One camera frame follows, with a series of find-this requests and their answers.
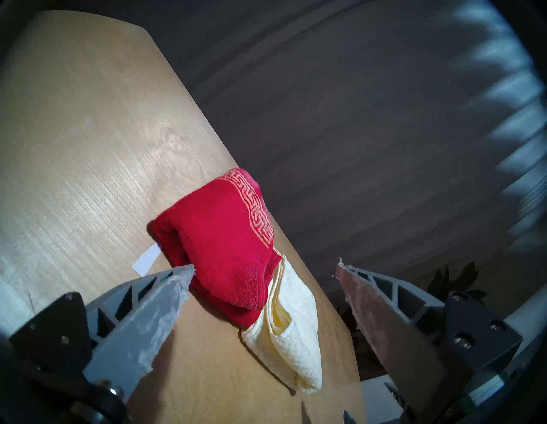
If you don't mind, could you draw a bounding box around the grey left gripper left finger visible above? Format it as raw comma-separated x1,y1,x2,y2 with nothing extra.
9,264,196,402

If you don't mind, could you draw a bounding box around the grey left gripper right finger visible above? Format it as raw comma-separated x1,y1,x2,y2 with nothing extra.
335,259,523,417

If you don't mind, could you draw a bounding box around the cream dotted towel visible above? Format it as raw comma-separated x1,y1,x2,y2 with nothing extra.
241,255,323,395

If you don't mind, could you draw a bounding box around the red towel with gold pattern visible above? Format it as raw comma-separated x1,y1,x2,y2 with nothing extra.
147,168,283,329

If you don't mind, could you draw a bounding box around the white tape strip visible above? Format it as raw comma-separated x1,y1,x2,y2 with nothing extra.
132,243,162,277

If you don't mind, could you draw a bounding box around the tall dark leafy plant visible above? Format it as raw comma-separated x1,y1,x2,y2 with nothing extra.
335,262,488,381

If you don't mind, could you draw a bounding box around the brown pleated curtain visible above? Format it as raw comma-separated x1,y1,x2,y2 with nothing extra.
56,0,547,300

